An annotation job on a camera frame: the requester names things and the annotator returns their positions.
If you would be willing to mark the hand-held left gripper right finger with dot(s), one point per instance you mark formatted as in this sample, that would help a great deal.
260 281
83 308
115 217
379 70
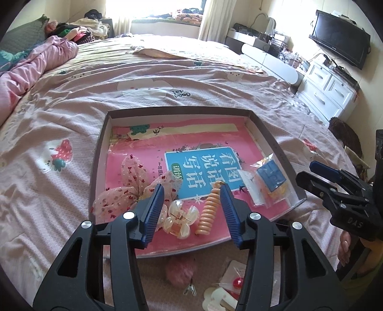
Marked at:
233 215

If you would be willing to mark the clothes on window sill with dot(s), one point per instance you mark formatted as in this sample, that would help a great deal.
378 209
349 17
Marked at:
185 16

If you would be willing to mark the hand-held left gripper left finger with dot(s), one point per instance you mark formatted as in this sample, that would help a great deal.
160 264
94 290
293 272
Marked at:
152 215

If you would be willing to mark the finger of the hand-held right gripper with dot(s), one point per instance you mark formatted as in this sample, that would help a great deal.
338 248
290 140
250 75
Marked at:
324 172
326 191

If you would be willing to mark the person's yellow-green shirt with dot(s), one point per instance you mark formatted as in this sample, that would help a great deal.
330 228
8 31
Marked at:
365 269

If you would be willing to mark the pile of clothes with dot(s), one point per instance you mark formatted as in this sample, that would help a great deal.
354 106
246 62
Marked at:
83 30

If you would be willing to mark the plastic bag of colourful clips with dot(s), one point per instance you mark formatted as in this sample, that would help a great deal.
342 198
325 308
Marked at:
236 278

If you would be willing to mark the cream translucent claw clip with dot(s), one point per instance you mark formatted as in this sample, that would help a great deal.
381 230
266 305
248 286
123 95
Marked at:
181 219

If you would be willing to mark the pink printed bed sheet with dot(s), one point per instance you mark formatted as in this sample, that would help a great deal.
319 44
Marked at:
74 104

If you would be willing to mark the black flat television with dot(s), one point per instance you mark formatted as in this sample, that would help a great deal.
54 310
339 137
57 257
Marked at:
341 37

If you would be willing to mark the dark cardboard box tray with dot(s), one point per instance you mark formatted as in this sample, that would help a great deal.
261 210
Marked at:
100 167

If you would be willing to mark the pink dotted fabric hair bow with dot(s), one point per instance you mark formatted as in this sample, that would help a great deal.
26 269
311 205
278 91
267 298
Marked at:
131 179

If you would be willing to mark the grey quilted pillow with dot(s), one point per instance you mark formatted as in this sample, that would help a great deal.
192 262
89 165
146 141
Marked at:
24 33

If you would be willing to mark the white curved dressing table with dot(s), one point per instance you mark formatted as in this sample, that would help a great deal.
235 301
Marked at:
275 64

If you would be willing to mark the pink fluffy hair clip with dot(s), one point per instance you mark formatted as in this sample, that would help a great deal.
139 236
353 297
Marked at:
181 269

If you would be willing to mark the brown furry cushion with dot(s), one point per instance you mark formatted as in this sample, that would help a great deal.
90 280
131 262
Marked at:
345 134

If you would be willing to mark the pink quilt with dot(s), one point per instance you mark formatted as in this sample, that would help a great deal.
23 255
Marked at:
36 68

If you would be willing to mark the cream curtain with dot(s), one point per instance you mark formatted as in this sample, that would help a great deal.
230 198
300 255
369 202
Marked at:
209 18

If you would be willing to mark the white drawer cabinet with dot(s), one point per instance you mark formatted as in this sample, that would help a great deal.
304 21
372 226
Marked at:
326 89

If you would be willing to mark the blue puzzle cube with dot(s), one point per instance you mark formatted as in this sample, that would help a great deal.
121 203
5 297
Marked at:
270 178

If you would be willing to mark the person's right hand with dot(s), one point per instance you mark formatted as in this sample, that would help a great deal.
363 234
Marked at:
344 248

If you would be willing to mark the black set-top box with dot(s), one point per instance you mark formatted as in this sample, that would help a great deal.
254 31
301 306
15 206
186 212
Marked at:
345 74

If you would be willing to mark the white hair claw clip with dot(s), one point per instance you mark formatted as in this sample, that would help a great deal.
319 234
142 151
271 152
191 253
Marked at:
217 300

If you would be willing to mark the pink book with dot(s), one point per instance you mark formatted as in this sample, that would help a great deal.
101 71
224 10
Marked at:
143 143

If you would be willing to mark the dark floral blanket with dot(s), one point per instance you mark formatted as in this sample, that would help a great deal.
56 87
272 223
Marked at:
12 61

